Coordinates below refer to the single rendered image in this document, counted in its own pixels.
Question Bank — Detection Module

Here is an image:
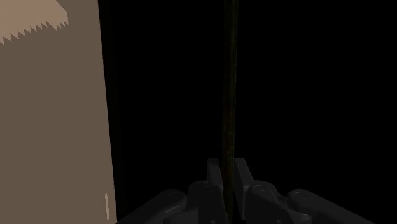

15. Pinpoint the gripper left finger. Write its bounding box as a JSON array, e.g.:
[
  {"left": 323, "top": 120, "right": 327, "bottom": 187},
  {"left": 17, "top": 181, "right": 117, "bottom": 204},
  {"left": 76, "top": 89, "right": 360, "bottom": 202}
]
[{"left": 117, "top": 158, "right": 230, "bottom": 224}]

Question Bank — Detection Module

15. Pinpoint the thin dark object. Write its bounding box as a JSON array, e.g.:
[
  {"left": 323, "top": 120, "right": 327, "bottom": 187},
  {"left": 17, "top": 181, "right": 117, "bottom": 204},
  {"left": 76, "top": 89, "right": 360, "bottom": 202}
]
[{"left": 221, "top": 0, "right": 240, "bottom": 224}]

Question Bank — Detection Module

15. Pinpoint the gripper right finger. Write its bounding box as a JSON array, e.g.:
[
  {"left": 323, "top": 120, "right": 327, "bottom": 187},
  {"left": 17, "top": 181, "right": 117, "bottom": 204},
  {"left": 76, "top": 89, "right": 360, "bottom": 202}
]
[{"left": 233, "top": 158, "right": 376, "bottom": 224}]

